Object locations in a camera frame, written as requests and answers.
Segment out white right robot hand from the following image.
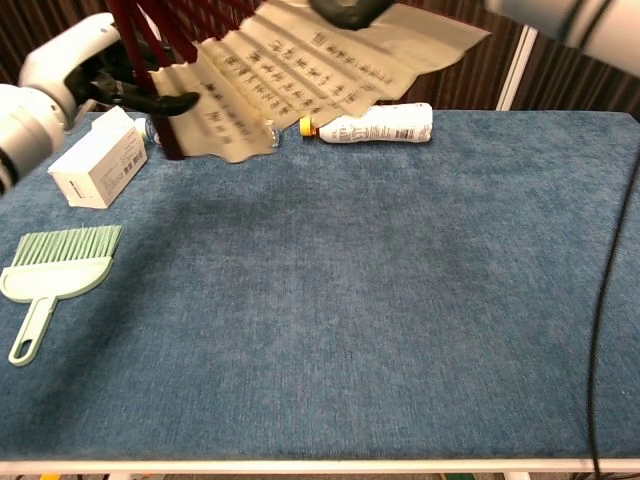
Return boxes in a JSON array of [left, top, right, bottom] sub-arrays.
[[308, 0, 396, 29]]

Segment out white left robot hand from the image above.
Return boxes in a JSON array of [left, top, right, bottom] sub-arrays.
[[18, 13, 201, 126]]

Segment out red ribbed paper folding fan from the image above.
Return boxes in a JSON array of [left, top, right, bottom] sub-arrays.
[[107, 0, 492, 165]]

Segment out green plastic hand brush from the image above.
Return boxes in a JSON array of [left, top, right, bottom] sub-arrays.
[[0, 224, 124, 367]]

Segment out dark curtain partition panel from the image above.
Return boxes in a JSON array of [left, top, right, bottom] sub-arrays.
[[519, 29, 640, 121], [399, 0, 540, 112], [0, 0, 119, 86]]

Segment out clear plastic water bottle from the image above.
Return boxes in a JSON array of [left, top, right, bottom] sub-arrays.
[[133, 115, 282, 150]]

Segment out white cardboard box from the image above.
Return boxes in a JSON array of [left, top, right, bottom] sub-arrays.
[[48, 105, 150, 210]]

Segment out white bottle with yellow cap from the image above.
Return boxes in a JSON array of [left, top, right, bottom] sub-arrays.
[[298, 102, 434, 145]]

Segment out blue table cloth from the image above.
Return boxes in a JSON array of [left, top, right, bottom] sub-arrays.
[[0, 110, 640, 461]]

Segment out thin black hanging cable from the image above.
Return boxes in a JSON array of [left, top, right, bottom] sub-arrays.
[[585, 149, 640, 480]]

